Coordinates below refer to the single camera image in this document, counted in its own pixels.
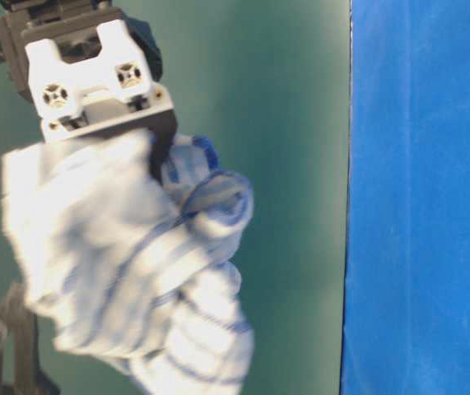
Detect blurred grey gripper finger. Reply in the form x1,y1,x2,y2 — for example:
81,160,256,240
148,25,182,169
0,282,60,394

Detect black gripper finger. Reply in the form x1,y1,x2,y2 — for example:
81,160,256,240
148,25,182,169
148,110,178,183

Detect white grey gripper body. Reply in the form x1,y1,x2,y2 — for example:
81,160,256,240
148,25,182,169
0,1,175,142

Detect white blue striped towel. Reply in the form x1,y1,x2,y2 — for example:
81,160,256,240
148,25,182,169
1,131,254,394

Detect dark green board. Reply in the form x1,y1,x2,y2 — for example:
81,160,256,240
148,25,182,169
0,1,349,394

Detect blue table cloth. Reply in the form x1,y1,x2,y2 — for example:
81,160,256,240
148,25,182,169
341,1,470,394

